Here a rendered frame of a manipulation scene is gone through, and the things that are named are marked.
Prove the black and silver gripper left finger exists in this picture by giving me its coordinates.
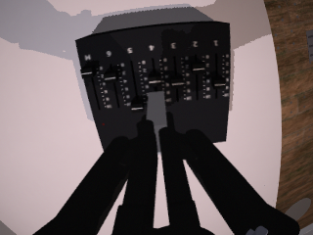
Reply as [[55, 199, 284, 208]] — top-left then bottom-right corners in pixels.
[[32, 92, 160, 235]]

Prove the black lighting desk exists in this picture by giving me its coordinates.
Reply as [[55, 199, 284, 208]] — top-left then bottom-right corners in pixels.
[[75, 21, 231, 151]]

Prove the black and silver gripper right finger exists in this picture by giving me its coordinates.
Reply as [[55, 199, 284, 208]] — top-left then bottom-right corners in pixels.
[[156, 91, 300, 235]]

